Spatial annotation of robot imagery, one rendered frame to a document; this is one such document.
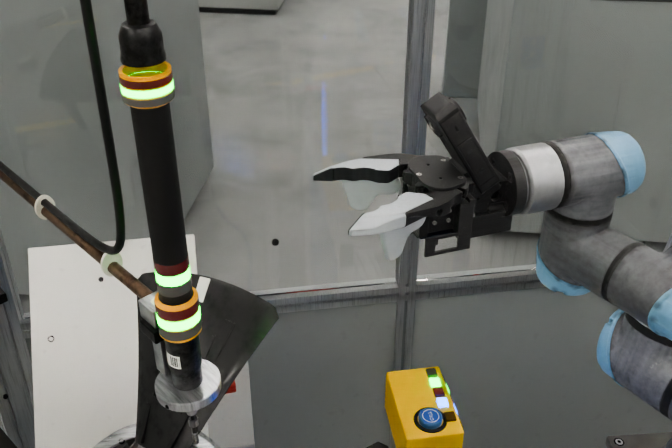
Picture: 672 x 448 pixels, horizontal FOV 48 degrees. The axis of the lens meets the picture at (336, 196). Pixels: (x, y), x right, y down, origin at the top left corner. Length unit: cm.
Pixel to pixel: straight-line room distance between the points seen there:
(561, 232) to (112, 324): 71
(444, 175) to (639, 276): 24
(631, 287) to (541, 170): 16
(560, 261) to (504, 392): 115
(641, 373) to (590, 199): 47
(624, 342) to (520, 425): 91
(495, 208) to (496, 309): 102
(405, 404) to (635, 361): 38
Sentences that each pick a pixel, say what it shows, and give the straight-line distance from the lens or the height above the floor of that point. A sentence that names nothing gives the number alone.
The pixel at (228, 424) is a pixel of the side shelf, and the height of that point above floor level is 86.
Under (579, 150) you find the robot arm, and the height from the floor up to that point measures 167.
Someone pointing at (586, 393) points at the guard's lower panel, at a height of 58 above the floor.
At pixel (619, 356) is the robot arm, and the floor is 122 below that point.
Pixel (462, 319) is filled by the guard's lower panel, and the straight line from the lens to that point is 183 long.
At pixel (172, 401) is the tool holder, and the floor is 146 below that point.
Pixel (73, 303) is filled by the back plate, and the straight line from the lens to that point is 127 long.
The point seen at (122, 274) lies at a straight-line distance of 87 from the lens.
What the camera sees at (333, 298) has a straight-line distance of 170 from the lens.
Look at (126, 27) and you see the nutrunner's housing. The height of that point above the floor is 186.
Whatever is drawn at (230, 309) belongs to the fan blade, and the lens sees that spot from 99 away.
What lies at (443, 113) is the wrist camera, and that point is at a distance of 75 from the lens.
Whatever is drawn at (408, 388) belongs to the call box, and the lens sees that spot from 138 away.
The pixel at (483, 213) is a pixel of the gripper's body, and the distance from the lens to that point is 83.
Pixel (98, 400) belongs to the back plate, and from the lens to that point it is 127.
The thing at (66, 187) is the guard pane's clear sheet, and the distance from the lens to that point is 155.
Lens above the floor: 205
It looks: 31 degrees down
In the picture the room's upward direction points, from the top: straight up
